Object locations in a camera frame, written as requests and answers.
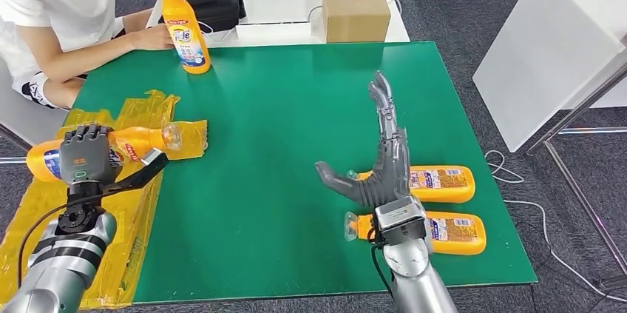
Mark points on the person's right hand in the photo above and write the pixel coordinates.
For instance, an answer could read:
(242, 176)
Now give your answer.
(153, 37)

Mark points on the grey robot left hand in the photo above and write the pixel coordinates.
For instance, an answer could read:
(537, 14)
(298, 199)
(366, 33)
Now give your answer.
(88, 154)

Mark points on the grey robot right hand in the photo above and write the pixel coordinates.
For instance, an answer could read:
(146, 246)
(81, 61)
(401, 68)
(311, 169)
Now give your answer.
(392, 178)

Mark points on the orange detergent bottle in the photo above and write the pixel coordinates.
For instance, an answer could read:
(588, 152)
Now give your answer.
(139, 141)
(188, 31)
(450, 195)
(460, 248)

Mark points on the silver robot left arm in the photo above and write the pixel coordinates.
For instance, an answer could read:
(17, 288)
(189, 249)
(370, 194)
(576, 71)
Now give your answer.
(63, 252)

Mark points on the person's right forearm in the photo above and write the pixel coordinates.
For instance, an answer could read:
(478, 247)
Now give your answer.
(93, 60)

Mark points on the white thin panel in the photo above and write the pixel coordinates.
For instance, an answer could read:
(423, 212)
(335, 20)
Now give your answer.
(156, 11)

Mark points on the black carry bag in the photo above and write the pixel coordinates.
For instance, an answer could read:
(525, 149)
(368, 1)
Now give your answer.
(220, 11)

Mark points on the grey bench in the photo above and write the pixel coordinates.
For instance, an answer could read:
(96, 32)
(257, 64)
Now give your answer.
(19, 124)

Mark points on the yellow taped cardboard sheet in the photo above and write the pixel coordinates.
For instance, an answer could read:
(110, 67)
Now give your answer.
(142, 232)

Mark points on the green table mat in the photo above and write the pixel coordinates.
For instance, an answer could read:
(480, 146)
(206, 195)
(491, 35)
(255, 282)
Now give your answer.
(274, 129)

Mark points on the brown cardboard box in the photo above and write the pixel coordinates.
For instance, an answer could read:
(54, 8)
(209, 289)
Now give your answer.
(356, 11)

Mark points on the large white table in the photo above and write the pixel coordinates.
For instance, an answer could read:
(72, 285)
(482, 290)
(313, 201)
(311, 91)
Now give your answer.
(543, 56)

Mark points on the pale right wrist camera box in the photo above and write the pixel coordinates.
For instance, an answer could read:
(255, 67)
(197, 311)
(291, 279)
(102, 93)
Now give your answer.
(399, 220)

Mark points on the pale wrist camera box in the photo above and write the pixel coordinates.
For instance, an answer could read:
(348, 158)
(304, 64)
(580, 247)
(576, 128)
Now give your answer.
(154, 156)
(399, 220)

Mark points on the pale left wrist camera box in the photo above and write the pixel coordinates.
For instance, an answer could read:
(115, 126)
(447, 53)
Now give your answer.
(154, 156)

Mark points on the metal stand frame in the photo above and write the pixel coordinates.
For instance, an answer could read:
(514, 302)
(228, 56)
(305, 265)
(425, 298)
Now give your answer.
(578, 193)

